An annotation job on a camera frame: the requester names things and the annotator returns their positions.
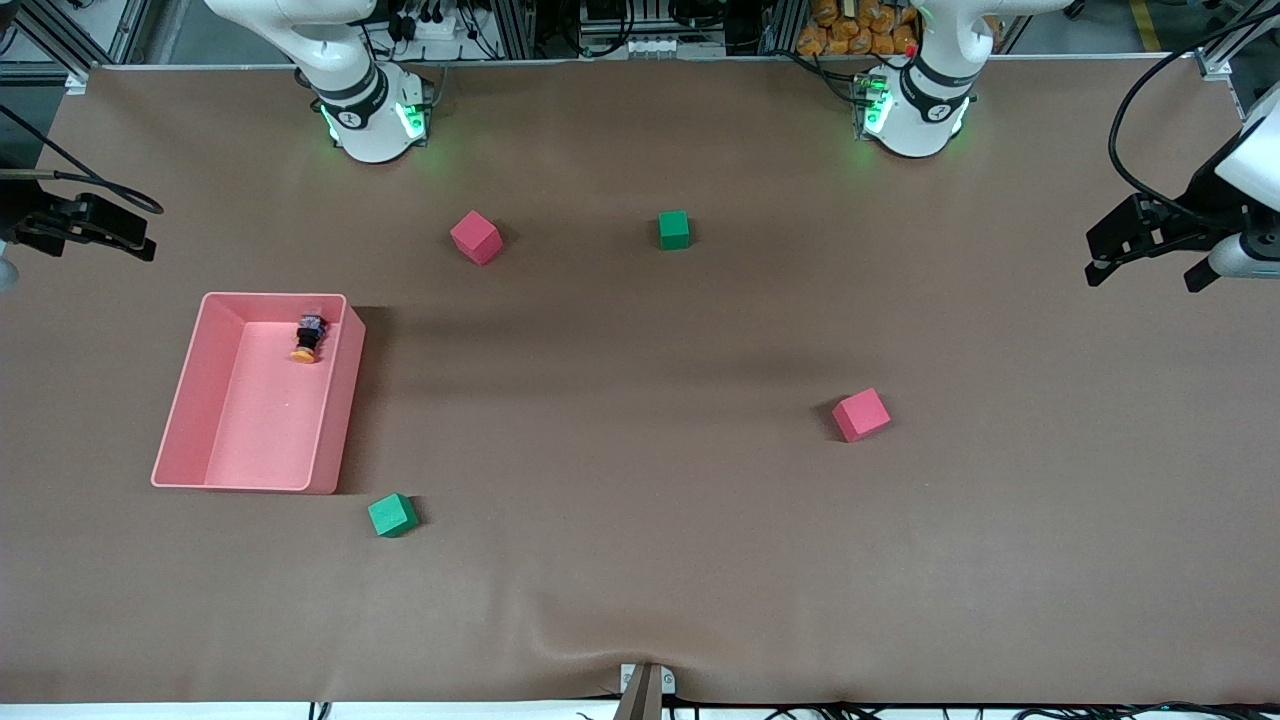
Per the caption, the orange black push button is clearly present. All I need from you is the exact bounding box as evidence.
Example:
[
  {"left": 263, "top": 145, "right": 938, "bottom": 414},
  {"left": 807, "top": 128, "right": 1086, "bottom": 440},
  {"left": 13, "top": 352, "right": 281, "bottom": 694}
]
[{"left": 291, "top": 312, "right": 329, "bottom": 365}]

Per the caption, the pink plastic bin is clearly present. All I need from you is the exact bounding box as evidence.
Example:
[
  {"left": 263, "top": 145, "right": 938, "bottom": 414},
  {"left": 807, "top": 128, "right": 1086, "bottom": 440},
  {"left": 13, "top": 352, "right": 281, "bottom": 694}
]
[{"left": 150, "top": 291, "right": 367, "bottom": 496}]

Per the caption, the pink foam cube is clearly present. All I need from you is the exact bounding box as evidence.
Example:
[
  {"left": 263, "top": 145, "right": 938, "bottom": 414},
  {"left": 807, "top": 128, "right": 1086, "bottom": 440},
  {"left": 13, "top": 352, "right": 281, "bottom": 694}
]
[
  {"left": 449, "top": 210, "right": 504, "bottom": 267},
  {"left": 831, "top": 388, "right": 892, "bottom": 444}
]

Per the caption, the orange packets pile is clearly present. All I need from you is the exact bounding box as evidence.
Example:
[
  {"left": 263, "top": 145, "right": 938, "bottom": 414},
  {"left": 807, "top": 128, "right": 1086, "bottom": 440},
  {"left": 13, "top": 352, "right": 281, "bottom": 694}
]
[{"left": 797, "top": 0, "right": 921, "bottom": 58}]

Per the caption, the white power strip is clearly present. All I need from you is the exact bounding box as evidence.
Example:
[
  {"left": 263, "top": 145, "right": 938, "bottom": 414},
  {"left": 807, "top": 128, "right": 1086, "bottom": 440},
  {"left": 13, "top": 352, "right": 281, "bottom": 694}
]
[{"left": 393, "top": 8, "right": 471, "bottom": 43}]

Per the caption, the white terminal block row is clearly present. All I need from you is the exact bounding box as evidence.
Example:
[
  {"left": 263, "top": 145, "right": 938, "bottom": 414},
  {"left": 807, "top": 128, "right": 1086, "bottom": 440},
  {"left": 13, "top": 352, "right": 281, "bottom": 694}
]
[{"left": 583, "top": 36, "right": 683, "bottom": 58}]

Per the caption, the brown table cover sheet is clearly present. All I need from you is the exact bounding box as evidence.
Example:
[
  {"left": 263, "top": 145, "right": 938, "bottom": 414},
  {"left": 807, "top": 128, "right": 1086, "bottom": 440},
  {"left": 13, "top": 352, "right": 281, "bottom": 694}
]
[{"left": 0, "top": 55, "right": 1280, "bottom": 706}]

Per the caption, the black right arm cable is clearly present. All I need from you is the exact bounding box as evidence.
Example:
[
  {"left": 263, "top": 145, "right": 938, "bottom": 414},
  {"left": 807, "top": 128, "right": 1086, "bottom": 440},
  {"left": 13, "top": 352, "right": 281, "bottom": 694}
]
[{"left": 0, "top": 103, "right": 164, "bottom": 216}]

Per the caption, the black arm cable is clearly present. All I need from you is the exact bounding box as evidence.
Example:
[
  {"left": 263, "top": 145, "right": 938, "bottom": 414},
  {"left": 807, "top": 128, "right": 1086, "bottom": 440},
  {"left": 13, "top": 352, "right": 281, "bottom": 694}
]
[
  {"left": 0, "top": 103, "right": 164, "bottom": 216},
  {"left": 1108, "top": 10, "right": 1280, "bottom": 226}
]

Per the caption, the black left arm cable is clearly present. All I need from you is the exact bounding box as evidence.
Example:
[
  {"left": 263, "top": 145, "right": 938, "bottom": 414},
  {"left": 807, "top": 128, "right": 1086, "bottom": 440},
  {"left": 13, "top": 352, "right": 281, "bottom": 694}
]
[{"left": 1108, "top": 10, "right": 1280, "bottom": 226}]

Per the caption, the aluminium frame profile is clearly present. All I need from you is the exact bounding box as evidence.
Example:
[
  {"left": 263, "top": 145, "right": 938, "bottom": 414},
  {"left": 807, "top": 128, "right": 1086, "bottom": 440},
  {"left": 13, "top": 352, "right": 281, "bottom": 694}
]
[
  {"left": 0, "top": 0, "right": 151, "bottom": 86},
  {"left": 1193, "top": 0, "right": 1280, "bottom": 81}
]

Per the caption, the aluminium frame post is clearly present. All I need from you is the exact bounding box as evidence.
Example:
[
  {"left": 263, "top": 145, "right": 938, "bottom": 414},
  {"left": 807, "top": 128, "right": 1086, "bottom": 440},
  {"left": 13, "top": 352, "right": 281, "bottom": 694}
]
[
  {"left": 488, "top": 0, "right": 536, "bottom": 59},
  {"left": 758, "top": 0, "right": 801, "bottom": 56}
]

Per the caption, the metal table clamp bracket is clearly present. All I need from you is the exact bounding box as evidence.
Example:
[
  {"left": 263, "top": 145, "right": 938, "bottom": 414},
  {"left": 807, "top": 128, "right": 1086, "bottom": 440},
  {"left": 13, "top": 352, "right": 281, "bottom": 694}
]
[{"left": 613, "top": 662, "right": 678, "bottom": 720}]

